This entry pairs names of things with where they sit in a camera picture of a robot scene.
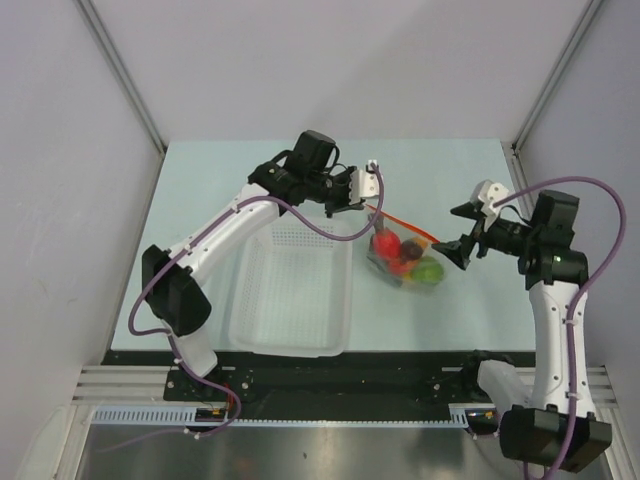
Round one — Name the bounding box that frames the green custard apple toy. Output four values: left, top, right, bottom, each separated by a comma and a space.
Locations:
410, 259, 445, 285

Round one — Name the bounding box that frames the dark red toy fruit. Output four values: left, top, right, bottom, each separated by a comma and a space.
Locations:
400, 239, 428, 262

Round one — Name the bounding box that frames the clear zip top bag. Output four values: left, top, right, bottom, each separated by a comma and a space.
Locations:
366, 212, 449, 295

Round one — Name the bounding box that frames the red orange toy mango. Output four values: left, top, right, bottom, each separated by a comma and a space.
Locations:
388, 259, 418, 277

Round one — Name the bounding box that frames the red toy apple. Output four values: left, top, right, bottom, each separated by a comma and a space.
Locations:
372, 229, 401, 261

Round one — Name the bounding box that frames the grey toy fish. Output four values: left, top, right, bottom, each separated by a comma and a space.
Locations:
373, 217, 393, 238

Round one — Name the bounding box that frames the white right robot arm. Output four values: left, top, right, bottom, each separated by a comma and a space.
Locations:
435, 181, 612, 475

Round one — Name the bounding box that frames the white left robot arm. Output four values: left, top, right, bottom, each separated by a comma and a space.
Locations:
134, 130, 380, 400

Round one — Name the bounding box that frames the white perforated plastic basket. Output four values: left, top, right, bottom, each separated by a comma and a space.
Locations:
228, 216, 352, 358

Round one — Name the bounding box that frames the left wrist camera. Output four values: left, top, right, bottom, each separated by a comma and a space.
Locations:
350, 159, 381, 205

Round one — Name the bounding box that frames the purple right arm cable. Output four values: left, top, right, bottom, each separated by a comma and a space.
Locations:
492, 175, 627, 480

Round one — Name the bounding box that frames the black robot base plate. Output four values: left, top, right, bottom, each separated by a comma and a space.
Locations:
163, 350, 517, 422

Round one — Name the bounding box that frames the aluminium frame rail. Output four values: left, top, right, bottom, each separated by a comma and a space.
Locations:
73, 0, 168, 158

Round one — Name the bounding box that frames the white slotted cable duct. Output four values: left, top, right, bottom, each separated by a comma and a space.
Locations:
92, 405, 197, 426

